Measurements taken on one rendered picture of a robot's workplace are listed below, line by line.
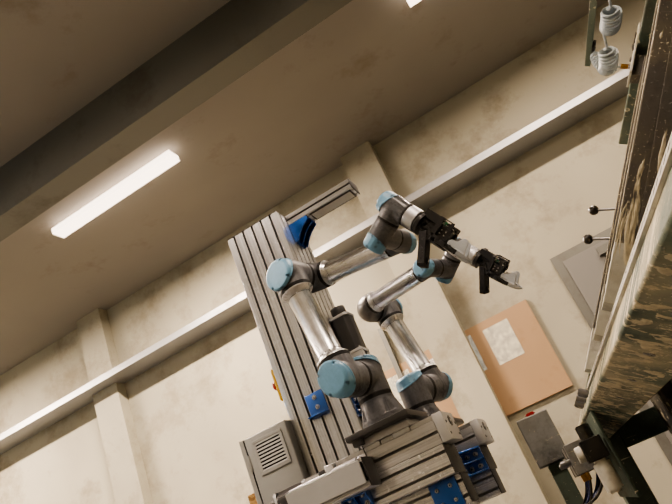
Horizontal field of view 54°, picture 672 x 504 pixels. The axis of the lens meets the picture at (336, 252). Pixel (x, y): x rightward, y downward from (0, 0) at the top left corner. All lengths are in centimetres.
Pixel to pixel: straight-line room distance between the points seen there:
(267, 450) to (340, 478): 49
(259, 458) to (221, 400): 374
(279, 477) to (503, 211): 359
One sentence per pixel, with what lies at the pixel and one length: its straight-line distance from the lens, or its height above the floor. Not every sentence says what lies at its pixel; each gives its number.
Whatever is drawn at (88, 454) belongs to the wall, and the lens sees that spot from 717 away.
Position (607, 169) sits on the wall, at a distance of 557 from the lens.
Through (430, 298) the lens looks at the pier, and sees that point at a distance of 537.
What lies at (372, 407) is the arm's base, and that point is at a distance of 218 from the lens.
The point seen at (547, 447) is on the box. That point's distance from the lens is 262.
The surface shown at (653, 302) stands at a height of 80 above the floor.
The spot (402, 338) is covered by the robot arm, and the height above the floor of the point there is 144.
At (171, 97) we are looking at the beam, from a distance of 430.
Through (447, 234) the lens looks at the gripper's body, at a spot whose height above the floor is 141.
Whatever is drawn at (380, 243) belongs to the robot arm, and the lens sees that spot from 209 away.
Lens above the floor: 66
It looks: 25 degrees up
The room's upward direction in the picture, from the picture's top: 23 degrees counter-clockwise
